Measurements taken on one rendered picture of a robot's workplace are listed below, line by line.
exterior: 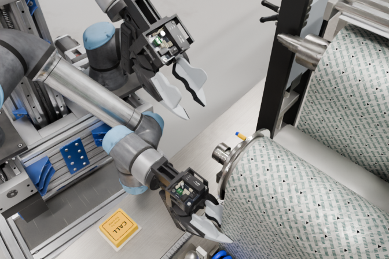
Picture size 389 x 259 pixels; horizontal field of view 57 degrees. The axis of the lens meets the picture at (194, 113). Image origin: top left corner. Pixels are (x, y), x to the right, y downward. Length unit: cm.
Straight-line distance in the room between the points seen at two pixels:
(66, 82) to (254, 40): 230
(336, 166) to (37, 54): 67
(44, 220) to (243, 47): 193
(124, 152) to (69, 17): 273
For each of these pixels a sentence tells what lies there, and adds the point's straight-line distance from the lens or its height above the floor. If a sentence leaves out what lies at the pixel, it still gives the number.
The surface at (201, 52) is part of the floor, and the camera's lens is 287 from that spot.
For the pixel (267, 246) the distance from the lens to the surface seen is 65.
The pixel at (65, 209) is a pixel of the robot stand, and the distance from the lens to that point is 186.
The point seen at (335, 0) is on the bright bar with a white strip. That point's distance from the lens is 67.
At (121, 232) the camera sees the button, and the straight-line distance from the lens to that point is 95.
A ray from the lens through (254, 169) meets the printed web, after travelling 57.
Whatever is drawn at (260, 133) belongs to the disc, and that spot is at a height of 131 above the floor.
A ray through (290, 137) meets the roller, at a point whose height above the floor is 124.
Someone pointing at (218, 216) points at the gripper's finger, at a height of 110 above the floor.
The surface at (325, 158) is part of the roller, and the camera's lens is 70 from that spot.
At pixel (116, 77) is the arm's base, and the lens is 138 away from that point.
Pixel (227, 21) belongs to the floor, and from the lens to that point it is 324.
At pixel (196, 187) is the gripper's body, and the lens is 72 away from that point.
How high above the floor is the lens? 178
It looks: 48 degrees down
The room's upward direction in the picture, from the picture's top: straight up
